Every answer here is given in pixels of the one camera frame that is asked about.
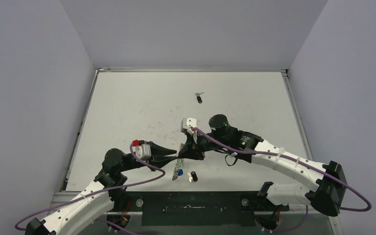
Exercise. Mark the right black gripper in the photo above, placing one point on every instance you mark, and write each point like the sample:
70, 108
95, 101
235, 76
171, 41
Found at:
194, 144

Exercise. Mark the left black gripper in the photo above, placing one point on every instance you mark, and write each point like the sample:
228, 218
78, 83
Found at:
153, 152

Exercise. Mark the key with blue tag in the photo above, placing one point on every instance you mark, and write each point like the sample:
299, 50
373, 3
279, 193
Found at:
180, 172

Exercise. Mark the key with black tag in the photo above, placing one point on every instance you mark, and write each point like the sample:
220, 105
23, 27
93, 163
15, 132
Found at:
198, 97
192, 176

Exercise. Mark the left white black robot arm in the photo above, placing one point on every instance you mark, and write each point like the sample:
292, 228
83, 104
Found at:
104, 192

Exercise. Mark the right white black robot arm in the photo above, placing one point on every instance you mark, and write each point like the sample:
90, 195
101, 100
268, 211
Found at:
316, 184

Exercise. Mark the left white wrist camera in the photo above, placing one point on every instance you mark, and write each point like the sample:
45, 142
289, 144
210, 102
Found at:
142, 149

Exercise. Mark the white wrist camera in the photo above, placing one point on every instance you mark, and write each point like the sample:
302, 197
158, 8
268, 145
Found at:
187, 127
142, 149

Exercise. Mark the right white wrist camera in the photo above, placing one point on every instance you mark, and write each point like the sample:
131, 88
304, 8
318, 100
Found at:
187, 127

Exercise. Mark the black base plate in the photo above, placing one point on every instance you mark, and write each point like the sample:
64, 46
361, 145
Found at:
192, 208

